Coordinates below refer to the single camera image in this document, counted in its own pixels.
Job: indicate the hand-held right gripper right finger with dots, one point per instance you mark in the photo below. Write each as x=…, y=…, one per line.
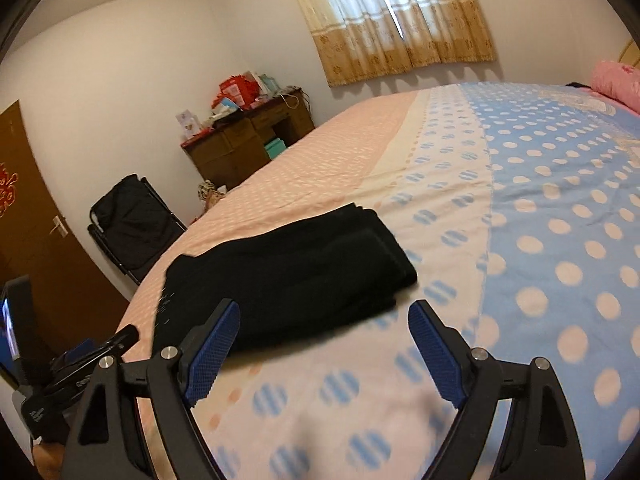
x=441, y=355

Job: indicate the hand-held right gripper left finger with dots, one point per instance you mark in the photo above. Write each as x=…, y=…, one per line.
x=214, y=352

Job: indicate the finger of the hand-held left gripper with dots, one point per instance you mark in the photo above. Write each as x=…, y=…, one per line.
x=95, y=355

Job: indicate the black pants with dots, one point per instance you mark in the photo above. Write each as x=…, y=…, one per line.
x=300, y=270

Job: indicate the brown wooden door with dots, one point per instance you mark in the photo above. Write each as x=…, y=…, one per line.
x=50, y=270

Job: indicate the pink and blue patterned bed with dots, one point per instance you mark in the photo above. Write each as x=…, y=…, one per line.
x=525, y=260

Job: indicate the black folding chair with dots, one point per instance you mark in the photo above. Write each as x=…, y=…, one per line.
x=132, y=225

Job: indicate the patterned bag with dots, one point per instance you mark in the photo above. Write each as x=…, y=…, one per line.
x=210, y=194

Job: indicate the red door decoration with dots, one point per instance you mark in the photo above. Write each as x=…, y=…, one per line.
x=7, y=190

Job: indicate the brown wooden desk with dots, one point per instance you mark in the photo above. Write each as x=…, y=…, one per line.
x=235, y=150

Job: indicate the teal box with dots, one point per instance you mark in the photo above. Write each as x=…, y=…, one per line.
x=274, y=147

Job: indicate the white printed card box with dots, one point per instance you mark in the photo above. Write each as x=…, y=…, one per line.
x=187, y=124

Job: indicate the red gift box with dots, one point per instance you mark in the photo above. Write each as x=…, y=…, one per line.
x=239, y=91

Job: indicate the pale green gift bag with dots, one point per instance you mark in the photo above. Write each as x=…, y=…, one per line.
x=267, y=85

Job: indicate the pink pillow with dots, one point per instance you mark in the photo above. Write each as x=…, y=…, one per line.
x=617, y=85

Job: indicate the beige patterned window curtain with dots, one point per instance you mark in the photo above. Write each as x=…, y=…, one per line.
x=390, y=20

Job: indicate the cream wooden headboard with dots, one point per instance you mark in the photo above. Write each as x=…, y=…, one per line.
x=631, y=52

